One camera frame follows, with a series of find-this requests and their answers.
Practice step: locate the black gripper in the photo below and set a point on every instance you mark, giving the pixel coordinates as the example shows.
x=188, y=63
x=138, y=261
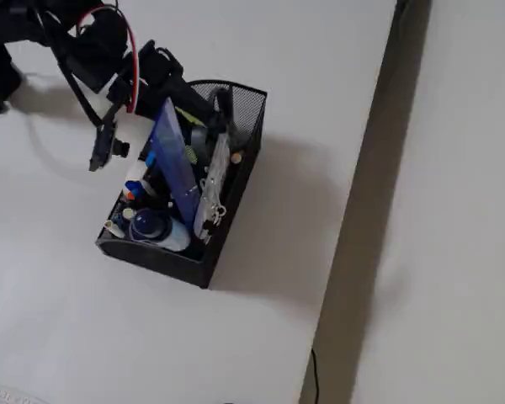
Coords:
x=169, y=90

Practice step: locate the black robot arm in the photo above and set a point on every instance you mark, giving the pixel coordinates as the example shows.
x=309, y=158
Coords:
x=8, y=25

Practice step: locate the black mesh desk organizer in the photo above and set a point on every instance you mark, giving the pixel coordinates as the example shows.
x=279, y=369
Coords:
x=151, y=261

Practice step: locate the green sticky note pad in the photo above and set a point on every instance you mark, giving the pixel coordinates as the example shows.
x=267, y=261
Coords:
x=190, y=115

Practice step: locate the white printed label strip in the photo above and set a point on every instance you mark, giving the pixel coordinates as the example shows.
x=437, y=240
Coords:
x=12, y=394

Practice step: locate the gripper camera board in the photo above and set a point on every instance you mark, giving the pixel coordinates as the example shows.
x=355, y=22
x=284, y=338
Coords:
x=103, y=145

